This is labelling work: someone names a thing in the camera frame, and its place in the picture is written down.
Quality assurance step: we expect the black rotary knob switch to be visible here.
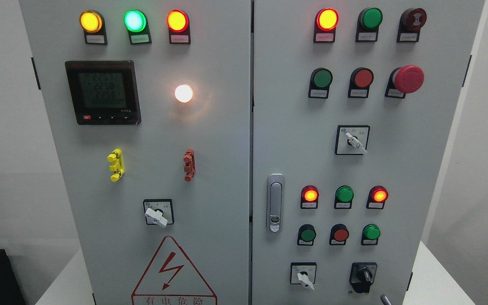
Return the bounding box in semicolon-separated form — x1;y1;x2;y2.
349;262;377;294

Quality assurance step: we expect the red terminal connector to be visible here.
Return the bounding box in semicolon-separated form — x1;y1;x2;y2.
183;148;196;182

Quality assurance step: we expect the red lit lamp lower left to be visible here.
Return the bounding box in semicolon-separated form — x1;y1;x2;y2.
300;185;319;210

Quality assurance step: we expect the red lit lamp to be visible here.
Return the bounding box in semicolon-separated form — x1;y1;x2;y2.
313;8;339;43
300;185;319;210

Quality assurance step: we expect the white lit indicator lamp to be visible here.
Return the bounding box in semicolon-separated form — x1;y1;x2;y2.
174;84;194;103

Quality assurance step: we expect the green push button lower left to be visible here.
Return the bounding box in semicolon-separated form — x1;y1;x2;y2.
297;224;317;247

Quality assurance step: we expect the green push button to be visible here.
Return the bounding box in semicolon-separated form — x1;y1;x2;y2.
308;67;333;99
360;224;381;246
297;224;317;247

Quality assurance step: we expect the green push button upper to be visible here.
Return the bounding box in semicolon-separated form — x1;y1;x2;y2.
308;67;333;99

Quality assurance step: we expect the grey left cabinet door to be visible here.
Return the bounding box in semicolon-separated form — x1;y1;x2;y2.
20;0;251;305

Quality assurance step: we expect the grey cabinet door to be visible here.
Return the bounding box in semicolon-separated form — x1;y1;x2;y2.
20;0;251;305
250;0;484;305

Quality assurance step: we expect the green lamp lower middle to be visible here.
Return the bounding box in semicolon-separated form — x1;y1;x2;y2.
334;185;354;210

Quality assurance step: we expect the grey right cabinet door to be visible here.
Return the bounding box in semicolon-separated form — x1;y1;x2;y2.
250;0;484;305

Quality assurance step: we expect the red push button lower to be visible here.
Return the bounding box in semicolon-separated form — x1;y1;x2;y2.
329;224;350;245

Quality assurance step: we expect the red push button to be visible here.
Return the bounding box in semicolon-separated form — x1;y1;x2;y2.
329;224;350;245
347;67;374;98

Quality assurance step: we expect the yellow terminal connector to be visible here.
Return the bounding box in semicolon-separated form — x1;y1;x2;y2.
106;148;125;182

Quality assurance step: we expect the red push button upper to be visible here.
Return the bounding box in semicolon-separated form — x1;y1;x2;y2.
347;67;374;98

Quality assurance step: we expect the red lamp lower right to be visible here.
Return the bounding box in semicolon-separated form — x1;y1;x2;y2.
366;186;389;210

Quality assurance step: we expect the red electrical warning sticker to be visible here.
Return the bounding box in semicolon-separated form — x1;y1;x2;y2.
131;236;218;305

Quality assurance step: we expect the red lit lamp left door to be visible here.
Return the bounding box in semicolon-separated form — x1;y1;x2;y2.
166;9;191;44

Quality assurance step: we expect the green push button lower right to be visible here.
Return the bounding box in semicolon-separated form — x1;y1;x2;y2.
360;224;381;246

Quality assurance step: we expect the black digital power meter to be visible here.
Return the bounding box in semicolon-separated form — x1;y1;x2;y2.
65;60;141;125

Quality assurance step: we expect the red lit lamp right top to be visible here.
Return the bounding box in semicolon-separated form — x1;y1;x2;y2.
313;8;339;43

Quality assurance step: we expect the green lit indicator lamp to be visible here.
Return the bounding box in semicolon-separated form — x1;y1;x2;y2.
123;9;152;45

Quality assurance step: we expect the red emergency stop button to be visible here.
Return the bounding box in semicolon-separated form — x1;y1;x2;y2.
385;64;425;99

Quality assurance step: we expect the green lamp right top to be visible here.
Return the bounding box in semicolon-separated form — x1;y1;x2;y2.
355;7;383;42

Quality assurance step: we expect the yellow indicator lamp top left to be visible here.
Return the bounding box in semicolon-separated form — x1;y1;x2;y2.
80;10;107;45

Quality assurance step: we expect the red buzzer alarm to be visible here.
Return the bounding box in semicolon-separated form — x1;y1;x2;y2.
397;8;427;43

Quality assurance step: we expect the silver door lock handle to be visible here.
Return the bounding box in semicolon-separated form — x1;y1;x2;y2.
266;173;286;233

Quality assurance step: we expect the white selector switch left door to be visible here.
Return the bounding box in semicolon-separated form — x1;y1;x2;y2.
143;199;175;228

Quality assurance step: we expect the white selector switch upper right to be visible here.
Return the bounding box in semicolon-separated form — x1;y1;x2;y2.
335;125;370;155

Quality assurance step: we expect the white selector switch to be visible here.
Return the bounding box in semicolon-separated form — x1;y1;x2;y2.
290;262;317;290
335;125;370;155

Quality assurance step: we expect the white selector switch bottom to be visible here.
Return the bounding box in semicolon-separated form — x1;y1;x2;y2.
290;262;317;290

